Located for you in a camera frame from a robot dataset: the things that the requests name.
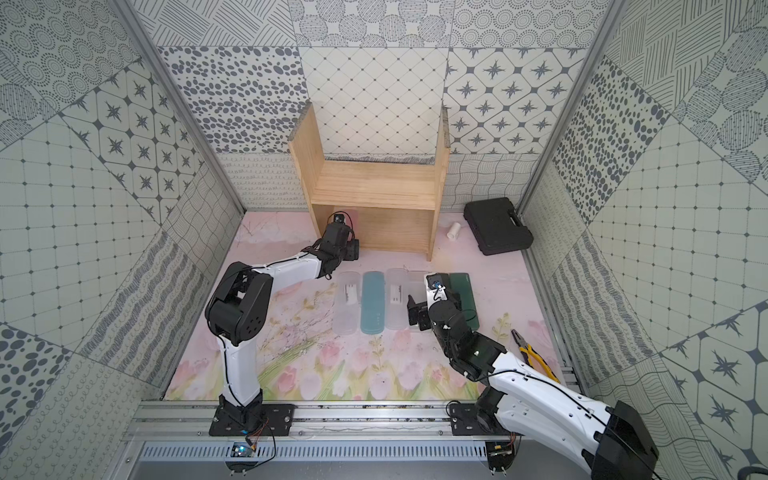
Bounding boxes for teal pencil case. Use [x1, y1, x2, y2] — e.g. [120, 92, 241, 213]
[360, 271, 385, 335]

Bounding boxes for wooden shelf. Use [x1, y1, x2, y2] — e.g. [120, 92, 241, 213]
[287, 101, 450, 260]

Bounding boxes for clear rounded pencil case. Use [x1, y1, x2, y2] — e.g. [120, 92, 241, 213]
[385, 268, 409, 330]

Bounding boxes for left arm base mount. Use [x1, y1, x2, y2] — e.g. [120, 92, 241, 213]
[208, 396, 296, 437]

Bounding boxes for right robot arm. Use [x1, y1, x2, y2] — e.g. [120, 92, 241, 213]
[408, 289, 660, 479]

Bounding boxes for clear labelled pencil case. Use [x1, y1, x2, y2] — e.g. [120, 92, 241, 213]
[406, 271, 430, 331]

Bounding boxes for yellow black pliers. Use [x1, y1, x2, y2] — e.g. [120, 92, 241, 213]
[511, 329, 560, 383]

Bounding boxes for black tool case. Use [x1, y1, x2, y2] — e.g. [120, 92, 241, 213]
[463, 197, 534, 256]

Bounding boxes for small clear pencil case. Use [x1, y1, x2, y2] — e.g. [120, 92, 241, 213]
[332, 272, 361, 336]

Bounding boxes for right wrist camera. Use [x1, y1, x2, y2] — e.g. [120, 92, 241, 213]
[425, 273, 450, 306]

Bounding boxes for dark green pencil case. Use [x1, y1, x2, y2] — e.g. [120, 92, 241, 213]
[449, 273, 479, 331]

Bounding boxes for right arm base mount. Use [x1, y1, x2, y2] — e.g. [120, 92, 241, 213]
[445, 400, 515, 437]

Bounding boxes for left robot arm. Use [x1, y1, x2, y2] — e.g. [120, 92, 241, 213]
[204, 211, 359, 415]

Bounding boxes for pink pencil case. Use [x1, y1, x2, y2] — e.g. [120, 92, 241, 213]
[339, 210, 356, 242]

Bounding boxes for aluminium rail frame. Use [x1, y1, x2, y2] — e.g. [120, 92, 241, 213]
[119, 398, 619, 463]

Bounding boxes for white pipe fitting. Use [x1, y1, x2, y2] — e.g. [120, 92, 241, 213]
[446, 222, 462, 241]

